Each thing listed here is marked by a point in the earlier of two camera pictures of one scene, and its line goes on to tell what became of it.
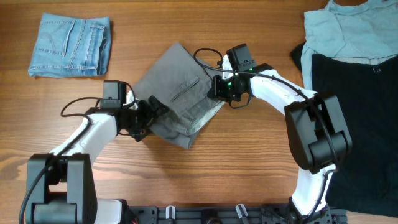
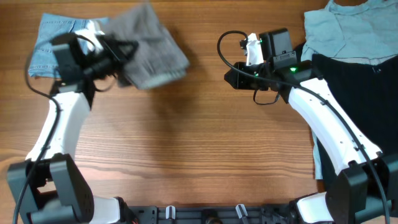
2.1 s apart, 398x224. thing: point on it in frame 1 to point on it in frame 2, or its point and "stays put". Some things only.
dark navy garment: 366,181 stays put
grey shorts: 182,84 to 158,58
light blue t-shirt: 364,32 stays put
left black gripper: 150,115 to 112,46
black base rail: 227,214 stays put
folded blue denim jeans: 67,46 stays put
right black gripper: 217,92 to 238,78
